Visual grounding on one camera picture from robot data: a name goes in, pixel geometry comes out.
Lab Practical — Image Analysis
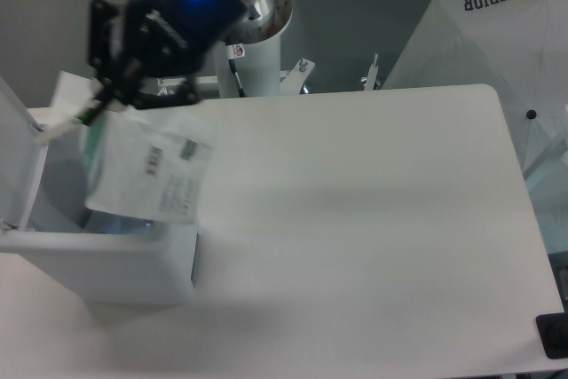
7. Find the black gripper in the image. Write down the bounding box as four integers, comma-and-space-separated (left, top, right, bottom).
79, 0, 249, 126

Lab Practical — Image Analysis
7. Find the white plastic packaging bag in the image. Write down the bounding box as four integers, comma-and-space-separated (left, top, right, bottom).
36, 71, 217, 224

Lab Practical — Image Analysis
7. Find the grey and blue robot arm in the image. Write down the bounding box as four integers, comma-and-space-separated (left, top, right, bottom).
75, 0, 255, 126

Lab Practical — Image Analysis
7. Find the white trash can lid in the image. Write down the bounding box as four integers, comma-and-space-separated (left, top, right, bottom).
1, 82, 47, 228

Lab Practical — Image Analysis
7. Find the white trash can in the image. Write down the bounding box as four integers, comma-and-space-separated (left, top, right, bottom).
1, 137, 198, 304

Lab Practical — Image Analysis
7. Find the white Superior umbrella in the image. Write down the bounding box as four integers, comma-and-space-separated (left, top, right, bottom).
383, 0, 567, 169

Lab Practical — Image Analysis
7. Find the black device at table edge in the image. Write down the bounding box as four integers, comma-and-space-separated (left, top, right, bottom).
535, 312, 567, 359

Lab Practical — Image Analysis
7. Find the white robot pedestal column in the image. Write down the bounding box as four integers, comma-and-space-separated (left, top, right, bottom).
213, 0, 293, 73

